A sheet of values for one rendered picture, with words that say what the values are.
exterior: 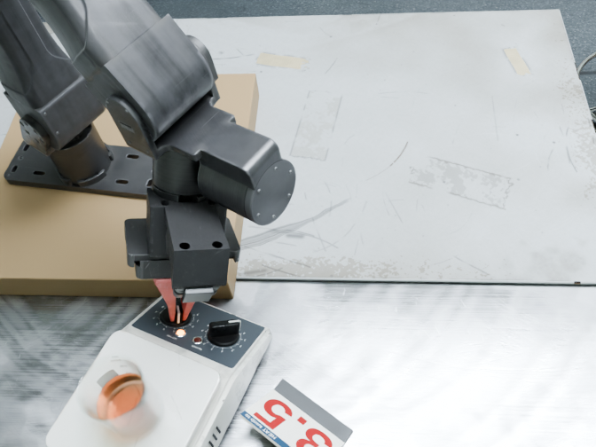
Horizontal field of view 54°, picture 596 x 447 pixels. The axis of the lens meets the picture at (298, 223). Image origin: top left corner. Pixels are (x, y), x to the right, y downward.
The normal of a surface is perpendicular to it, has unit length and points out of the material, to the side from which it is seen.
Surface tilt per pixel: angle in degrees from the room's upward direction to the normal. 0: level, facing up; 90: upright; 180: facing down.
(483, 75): 0
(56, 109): 86
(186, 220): 30
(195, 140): 7
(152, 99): 56
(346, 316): 0
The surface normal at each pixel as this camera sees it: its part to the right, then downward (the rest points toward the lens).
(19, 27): 0.80, 0.41
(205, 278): 0.29, 0.50
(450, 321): -0.07, -0.55
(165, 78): 0.54, -0.04
